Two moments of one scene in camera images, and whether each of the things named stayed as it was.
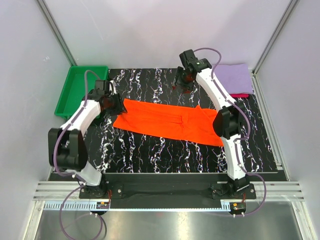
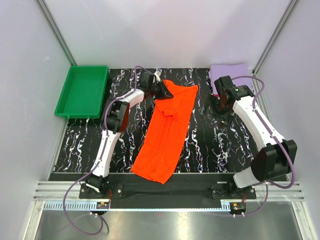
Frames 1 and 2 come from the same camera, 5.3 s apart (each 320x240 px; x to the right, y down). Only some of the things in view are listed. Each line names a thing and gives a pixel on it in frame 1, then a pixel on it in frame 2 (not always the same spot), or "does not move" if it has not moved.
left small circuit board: (102, 205) does not move
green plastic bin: (72, 92) does not move
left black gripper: (120, 108) → (164, 94)
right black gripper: (187, 88) → (225, 118)
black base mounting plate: (133, 190) does not move
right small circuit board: (237, 206) does not move
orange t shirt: (183, 122) → (161, 145)
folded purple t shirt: (235, 78) does not move
